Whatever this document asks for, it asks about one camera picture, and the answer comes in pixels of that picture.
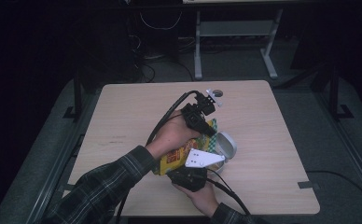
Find black floor cables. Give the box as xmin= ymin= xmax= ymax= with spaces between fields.
xmin=134 ymin=58 xmax=196 ymax=84

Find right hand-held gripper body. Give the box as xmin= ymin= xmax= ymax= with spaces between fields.
xmin=166 ymin=147 xmax=226 ymax=193

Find yellow green spouted pouch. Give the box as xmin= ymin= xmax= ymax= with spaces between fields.
xmin=152 ymin=118 xmax=222 ymax=176

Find grey metal rail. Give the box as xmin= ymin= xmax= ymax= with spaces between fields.
xmin=29 ymin=92 xmax=93 ymax=224
xmin=313 ymin=91 xmax=362 ymax=200

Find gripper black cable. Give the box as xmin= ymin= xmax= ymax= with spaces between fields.
xmin=205 ymin=176 xmax=252 ymax=217
xmin=115 ymin=90 xmax=200 ymax=224

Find white lidded mug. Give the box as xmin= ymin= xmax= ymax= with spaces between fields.
xmin=206 ymin=131 xmax=238 ymax=174

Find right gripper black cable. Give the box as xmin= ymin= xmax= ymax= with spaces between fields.
xmin=205 ymin=176 xmax=252 ymax=217

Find black metal stand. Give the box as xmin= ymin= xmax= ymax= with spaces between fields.
xmin=328 ymin=62 xmax=355 ymax=120
xmin=62 ymin=69 xmax=84 ymax=121

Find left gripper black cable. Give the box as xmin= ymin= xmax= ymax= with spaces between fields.
xmin=115 ymin=90 xmax=200 ymax=224

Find long black floor cable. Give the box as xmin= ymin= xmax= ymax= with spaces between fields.
xmin=306 ymin=170 xmax=362 ymax=204

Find hanging white cable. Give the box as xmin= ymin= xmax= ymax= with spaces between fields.
xmin=139 ymin=11 xmax=183 ymax=31

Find person's right hand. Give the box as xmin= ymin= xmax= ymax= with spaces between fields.
xmin=172 ymin=182 xmax=221 ymax=217

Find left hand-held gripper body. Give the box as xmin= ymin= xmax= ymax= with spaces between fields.
xmin=180 ymin=88 xmax=224 ymax=128

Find person's left hand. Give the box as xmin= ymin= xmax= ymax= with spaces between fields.
xmin=145 ymin=109 xmax=201 ymax=161

